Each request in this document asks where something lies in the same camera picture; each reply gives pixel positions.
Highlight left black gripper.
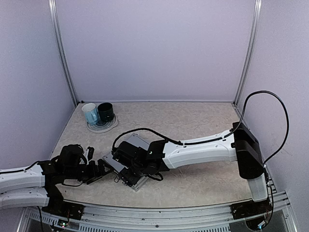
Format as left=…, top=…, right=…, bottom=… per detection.
left=64, top=159, right=113, bottom=184

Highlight aluminium poker case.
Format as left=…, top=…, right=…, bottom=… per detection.
left=102, top=133, right=149, bottom=192

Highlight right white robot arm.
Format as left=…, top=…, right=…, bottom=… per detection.
left=112, top=122, right=268, bottom=215

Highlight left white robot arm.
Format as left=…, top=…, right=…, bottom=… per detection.
left=0, top=144, right=113, bottom=215

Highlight grey round coaster tray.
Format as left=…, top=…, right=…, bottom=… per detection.
left=86, top=115, right=118, bottom=133

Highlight dark green mug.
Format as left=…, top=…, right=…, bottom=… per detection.
left=98, top=102, right=114, bottom=122

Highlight light blue mug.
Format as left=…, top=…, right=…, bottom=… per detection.
left=82, top=103, right=99, bottom=125

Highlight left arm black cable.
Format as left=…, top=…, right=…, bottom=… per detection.
left=0, top=144, right=87, bottom=187

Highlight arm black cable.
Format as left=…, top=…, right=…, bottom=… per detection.
left=0, top=144, right=87, bottom=187
left=111, top=90, right=290, bottom=182

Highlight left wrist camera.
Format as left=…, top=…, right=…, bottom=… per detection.
left=84, top=146, right=95, bottom=164

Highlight front aluminium rail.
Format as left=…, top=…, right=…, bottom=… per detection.
left=23, top=197, right=294, bottom=232

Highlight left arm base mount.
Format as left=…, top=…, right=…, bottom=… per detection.
left=42, top=202, right=84, bottom=220

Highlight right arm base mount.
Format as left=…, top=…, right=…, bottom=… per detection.
left=230, top=199, right=272, bottom=220

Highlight right aluminium frame post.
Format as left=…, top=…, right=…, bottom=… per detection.
left=233, top=0, right=262, bottom=107

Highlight aluminium frame post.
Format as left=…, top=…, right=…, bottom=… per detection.
left=48, top=0, right=79, bottom=107
left=233, top=0, right=262, bottom=107

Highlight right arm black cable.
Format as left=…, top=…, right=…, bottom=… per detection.
left=111, top=90, right=290, bottom=182

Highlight left aluminium frame post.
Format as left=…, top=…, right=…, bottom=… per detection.
left=48, top=0, right=79, bottom=107

